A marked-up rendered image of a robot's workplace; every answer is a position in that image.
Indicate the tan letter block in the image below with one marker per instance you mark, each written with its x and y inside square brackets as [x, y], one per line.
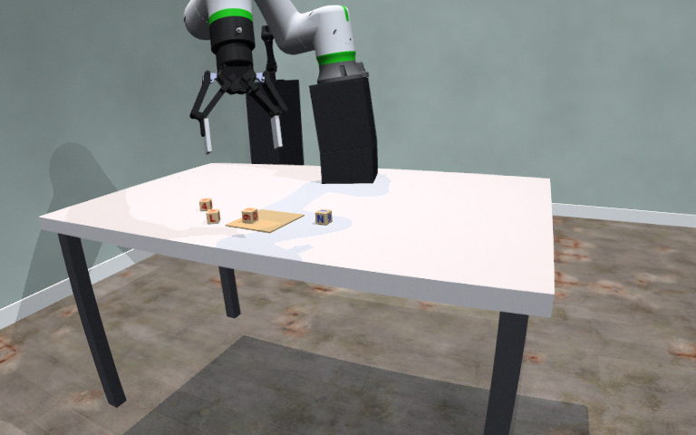
[213, 216]
[205, 204]
[249, 215]
[323, 217]

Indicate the tan flat mat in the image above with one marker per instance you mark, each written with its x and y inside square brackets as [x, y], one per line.
[268, 221]

